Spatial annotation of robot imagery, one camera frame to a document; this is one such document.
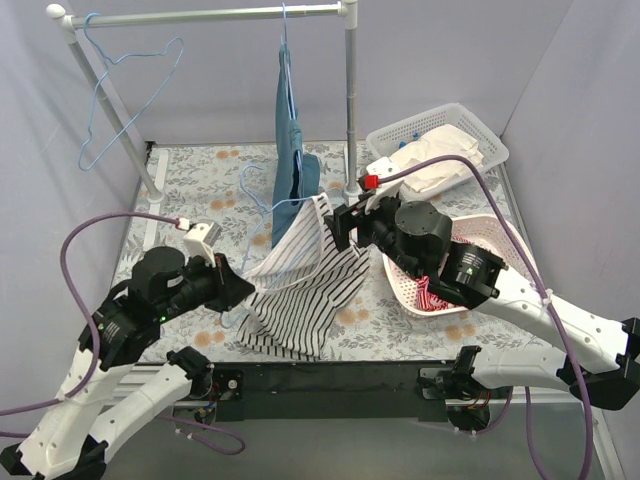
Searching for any black white striped tank top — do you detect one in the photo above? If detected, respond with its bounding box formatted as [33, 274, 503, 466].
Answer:
[237, 194, 370, 361]

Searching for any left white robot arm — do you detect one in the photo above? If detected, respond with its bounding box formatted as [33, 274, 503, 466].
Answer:
[1, 247, 255, 479]

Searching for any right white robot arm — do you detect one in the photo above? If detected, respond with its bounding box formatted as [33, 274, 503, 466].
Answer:
[324, 197, 639, 411]

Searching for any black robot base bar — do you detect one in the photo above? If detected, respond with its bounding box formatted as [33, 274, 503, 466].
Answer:
[154, 357, 506, 424]

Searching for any blue hanger holding garment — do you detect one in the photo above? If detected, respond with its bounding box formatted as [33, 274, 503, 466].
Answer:
[275, 4, 302, 197]

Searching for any blue hanging garment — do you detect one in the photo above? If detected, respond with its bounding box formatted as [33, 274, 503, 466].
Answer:
[272, 45, 320, 247]

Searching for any red white striped garment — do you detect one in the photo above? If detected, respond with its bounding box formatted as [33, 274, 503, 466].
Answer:
[416, 276, 455, 312]

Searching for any white plastic laundry basket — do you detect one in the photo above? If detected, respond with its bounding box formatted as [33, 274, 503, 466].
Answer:
[382, 214, 532, 319]

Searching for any cream white cloth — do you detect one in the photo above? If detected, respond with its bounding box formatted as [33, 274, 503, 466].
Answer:
[387, 123, 485, 194]

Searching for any small blue object in basket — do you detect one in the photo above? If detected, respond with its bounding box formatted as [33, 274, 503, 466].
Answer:
[398, 132, 420, 149]

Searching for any grey white clothes rack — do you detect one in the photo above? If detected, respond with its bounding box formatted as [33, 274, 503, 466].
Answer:
[45, 0, 362, 252]

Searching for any white basket at back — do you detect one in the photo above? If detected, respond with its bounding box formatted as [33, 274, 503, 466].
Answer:
[366, 103, 509, 201]

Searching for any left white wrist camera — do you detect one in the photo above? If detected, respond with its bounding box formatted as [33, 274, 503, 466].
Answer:
[183, 222, 222, 264]

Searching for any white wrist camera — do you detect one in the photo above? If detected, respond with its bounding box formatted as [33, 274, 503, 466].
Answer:
[183, 222, 222, 264]
[366, 157, 403, 198]

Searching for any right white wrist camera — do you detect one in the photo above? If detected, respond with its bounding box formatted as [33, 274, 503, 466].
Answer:
[366, 157, 403, 198]

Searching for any light blue wire hanger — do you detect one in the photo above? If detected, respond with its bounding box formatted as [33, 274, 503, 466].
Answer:
[77, 13, 185, 170]

